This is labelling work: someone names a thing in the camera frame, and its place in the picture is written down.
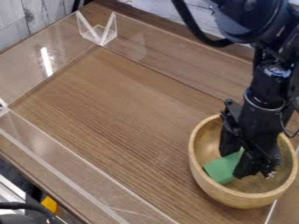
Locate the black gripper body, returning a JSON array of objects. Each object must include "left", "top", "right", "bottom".
[{"left": 220, "top": 96, "right": 293, "bottom": 177}]

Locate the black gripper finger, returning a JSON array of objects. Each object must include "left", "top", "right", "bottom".
[
  {"left": 219, "top": 122, "right": 242, "bottom": 157},
  {"left": 232, "top": 150, "right": 268, "bottom": 179}
]

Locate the green rectangular block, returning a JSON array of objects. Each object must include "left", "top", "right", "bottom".
[{"left": 203, "top": 149, "right": 244, "bottom": 185}]

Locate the brown wooden bowl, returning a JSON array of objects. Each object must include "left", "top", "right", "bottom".
[{"left": 188, "top": 115, "right": 299, "bottom": 209}]

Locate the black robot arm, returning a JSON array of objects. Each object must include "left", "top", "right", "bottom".
[{"left": 211, "top": 0, "right": 299, "bottom": 179}]

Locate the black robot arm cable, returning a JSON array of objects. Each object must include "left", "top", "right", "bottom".
[{"left": 171, "top": 0, "right": 235, "bottom": 48}]

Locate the clear acrylic corner bracket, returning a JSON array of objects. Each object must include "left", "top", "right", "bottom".
[{"left": 75, "top": 10, "right": 118, "bottom": 46}]

